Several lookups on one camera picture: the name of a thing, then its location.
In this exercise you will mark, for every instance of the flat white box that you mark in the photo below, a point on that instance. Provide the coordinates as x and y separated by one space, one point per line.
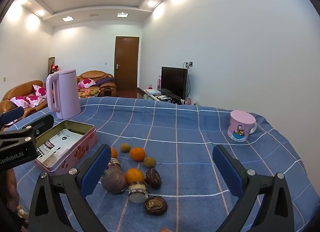
153 91

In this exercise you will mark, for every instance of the purple cloth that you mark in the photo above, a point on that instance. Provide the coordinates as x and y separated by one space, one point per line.
105 81

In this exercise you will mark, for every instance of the brown leather sofa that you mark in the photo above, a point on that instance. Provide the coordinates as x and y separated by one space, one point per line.
15 91

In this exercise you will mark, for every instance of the brown kiwi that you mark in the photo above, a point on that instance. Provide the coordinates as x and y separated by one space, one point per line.
124 147

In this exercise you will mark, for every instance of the red flowers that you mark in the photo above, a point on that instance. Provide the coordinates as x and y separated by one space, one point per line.
54 68

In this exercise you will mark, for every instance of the purple passion fruit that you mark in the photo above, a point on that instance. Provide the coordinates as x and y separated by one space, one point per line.
113 179

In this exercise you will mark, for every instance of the brown leather armchair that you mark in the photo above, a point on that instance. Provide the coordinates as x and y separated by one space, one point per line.
105 89

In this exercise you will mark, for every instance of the tall picture frame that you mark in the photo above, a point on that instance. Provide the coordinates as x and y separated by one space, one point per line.
50 63

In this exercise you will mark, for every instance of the pink electric kettle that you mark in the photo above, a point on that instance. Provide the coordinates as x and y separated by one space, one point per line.
67 91

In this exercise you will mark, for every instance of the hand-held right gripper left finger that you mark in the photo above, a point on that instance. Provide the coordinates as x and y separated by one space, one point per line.
96 172

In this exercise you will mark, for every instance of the black television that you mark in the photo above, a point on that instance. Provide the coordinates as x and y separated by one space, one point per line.
173 81

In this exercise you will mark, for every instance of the pink cartoon mug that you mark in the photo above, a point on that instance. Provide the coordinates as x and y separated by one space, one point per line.
240 127

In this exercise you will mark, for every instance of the orange tangerine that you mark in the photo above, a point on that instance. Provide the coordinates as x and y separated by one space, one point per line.
114 152
137 154
135 175

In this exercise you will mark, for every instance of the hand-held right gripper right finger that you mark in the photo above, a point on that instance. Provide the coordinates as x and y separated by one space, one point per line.
228 172

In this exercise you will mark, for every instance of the white printed leaflet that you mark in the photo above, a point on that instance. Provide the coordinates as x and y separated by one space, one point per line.
62 139

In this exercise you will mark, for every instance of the wall power outlet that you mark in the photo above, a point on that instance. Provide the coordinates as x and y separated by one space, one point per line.
188 64

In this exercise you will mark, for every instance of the pink floral pillow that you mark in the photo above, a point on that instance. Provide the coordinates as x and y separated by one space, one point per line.
20 102
40 90
35 100
86 83

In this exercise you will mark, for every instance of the person's left forearm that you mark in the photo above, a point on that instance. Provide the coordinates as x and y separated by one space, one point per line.
10 189

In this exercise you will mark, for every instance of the pink tin box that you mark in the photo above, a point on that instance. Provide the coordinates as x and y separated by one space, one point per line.
75 157

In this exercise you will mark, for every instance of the square ceiling light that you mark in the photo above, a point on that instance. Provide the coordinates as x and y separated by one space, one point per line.
67 18
122 14

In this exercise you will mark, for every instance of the brown wooden door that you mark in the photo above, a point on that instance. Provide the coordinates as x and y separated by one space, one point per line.
126 64

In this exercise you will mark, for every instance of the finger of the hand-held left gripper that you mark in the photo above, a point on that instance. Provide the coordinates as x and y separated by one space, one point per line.
41 124
12 115

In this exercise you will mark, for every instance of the low television stand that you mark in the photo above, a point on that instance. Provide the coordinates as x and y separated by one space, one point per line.
150 95

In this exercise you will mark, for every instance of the blue plaid tablecloth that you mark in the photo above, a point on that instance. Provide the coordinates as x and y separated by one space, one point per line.
187 127

